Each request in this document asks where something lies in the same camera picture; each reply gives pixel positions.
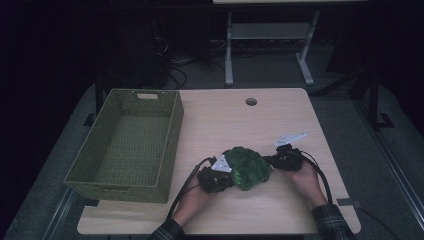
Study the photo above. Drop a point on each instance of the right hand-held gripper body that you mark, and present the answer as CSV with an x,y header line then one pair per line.
x,y
288,160

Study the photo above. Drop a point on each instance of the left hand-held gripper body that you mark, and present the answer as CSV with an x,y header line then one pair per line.
x,y
213,178

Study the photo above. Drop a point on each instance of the green knit garment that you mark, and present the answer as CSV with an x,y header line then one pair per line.
x,y
248,166

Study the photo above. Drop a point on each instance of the person's right hand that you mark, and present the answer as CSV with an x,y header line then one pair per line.
x,y
308,183

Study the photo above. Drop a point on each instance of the person's left hand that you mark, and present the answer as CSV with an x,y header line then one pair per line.
x,y
193,206

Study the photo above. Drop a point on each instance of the grey tape strip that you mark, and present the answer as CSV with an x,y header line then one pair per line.
x,y
346,202

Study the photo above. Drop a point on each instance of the green woven basket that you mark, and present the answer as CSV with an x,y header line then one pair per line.
x,y
133,143

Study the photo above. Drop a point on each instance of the white metal stand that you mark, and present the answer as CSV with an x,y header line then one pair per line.
x,y
270,30

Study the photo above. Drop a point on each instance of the black stand post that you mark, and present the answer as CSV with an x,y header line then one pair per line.
x,y
373,100

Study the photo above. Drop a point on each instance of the metal floor rail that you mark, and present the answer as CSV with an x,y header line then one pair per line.
x,y
393,170
60,213

